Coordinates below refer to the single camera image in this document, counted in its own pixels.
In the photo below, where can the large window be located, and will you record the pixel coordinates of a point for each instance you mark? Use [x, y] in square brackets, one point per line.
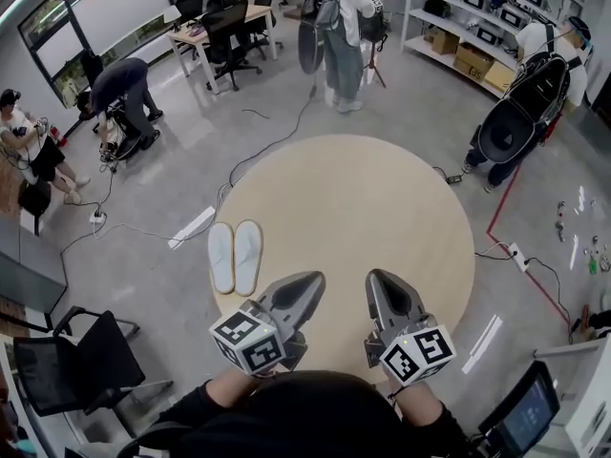
[95, 27]

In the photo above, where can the teal object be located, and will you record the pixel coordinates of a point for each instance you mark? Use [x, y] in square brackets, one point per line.
[26, 446]

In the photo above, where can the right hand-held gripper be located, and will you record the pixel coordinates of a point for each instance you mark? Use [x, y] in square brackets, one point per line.
[417, 356]

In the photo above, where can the white perforated shelf unit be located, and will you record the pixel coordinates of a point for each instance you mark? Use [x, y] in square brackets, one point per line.
[12, 365]

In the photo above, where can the black monitor screen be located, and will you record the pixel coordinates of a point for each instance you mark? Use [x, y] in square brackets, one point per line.
[525, 418]

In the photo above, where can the person's black top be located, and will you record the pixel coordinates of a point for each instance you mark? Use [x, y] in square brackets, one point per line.
[305, 418]

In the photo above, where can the black power adapter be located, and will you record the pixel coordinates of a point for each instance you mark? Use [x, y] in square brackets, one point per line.
[454, 178]

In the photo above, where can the black stool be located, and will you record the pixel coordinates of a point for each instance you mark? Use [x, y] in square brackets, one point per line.
[34, 203]

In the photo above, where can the wooden desk with white legs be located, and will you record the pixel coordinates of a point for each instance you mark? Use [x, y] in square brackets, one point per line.
[183, 36]

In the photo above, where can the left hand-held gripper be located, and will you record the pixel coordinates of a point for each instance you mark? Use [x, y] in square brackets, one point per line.
[248, 341]

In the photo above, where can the cardboard box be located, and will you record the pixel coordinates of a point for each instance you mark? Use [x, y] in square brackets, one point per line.
[444, 41]
[472, 62]
[500, 78]

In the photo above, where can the black equipment backpack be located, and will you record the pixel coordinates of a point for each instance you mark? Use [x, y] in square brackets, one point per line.
[121, 136]

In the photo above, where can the white slipper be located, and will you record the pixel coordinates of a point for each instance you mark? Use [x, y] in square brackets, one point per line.
[247, 256]
[221, 256]

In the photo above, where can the white desk lamp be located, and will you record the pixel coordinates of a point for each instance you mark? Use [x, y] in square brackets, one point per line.
[172, 13]

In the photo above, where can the scattered small floor items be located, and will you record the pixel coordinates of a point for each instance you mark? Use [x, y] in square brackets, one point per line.
[592, 251]

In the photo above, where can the tripod stand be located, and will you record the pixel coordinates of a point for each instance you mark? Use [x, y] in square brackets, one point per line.
[374, 65]

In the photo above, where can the black mesh visitor chair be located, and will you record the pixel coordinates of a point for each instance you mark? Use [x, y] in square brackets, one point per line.
[90, 356]

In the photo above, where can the dark bag on tripod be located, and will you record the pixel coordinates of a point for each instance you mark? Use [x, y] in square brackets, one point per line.
[373, 27]

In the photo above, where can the white power strip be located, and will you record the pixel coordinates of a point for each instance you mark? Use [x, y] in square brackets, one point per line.
[98, 216]
[518, 256]

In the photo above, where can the grey low cabinet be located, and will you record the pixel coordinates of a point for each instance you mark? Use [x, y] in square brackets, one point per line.
[28, 265]

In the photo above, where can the person's left forearm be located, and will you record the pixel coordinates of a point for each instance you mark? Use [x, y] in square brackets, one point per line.
[231, 387]

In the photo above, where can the black oval backpack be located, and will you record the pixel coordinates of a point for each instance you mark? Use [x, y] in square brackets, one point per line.
[520, 122]
[308, 41]

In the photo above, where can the person's right forearm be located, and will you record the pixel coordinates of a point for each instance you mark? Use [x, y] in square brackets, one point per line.
[415, 401]

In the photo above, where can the white storage shelf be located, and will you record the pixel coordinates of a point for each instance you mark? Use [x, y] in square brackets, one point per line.
[429, 15]

